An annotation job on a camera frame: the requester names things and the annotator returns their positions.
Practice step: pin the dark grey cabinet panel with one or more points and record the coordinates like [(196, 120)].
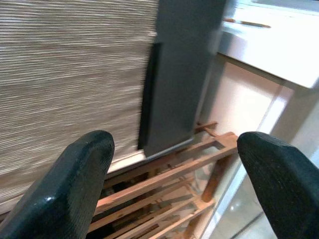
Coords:
[(174, 79)]

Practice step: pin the white counter top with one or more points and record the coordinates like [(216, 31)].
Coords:
[(271, 42)]

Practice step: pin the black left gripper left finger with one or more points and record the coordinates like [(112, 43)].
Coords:
[(59, 189)]

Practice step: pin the thin brown stick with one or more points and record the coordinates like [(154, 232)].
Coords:
[(246, 23)]

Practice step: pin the wooden slatted rack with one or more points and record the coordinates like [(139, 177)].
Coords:
[(159, 194)]

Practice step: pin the wood grain striped cabinet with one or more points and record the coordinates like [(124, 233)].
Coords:
[(72, 87)]

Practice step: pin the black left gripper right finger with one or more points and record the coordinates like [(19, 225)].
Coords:
[(281, 184)]

